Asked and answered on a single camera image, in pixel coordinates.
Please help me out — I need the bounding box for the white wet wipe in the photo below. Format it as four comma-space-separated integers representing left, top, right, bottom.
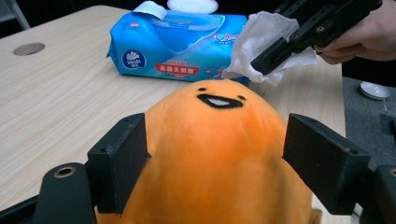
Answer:
220, 10, 319, 88

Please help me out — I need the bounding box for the white round dish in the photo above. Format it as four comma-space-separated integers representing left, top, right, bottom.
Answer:
359, 80, 392, 101

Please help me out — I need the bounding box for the white metal stand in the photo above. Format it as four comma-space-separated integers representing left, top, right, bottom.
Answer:
0, 0, 32, 31

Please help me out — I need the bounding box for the blue wet wipes pack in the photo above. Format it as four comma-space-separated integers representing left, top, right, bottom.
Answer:
106, 0, 251, 86

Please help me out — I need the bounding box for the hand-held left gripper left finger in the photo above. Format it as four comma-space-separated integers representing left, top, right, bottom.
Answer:
87, 112, 152, 217

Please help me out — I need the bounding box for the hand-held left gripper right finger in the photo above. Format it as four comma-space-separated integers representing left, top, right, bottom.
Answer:
280, 112, 372, 217

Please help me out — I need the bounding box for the orange plush toy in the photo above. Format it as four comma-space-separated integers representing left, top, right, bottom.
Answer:
93, 77, 315, 224

